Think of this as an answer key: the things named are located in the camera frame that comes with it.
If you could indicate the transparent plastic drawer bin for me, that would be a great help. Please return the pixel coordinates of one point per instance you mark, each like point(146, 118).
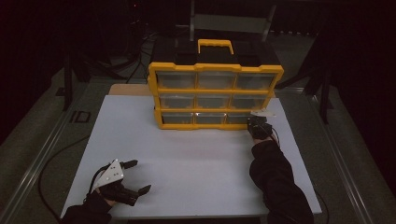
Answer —
point(238, 118)

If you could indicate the yellow black drawer cabinet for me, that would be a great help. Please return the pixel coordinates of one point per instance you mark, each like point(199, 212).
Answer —
point(174, 67)

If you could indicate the grid of clear drawers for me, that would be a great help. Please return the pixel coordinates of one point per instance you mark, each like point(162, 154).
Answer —
point(214, 81)

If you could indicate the brown board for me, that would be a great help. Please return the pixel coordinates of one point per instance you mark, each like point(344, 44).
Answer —
point(130, 90)

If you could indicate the black stand post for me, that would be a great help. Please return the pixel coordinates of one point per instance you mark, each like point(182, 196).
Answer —
point(325, 99)
point(67, 87)

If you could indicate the aluminium frame rail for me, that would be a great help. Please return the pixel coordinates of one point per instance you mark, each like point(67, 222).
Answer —
point(40, 161)
point(342, 161)

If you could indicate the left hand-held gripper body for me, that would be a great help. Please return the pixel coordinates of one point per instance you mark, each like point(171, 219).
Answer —
point(110, 175)

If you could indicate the person's left hand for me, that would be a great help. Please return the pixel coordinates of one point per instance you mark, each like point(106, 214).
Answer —
point(107, 200)

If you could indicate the grey metal stand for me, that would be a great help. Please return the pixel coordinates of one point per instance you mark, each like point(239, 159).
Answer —
point(230, 23)

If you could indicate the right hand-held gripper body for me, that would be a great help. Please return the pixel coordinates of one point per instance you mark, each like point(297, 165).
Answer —
point(261, 127)

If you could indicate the person's right hand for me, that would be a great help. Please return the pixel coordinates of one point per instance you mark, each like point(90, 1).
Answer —
point(261, 141)

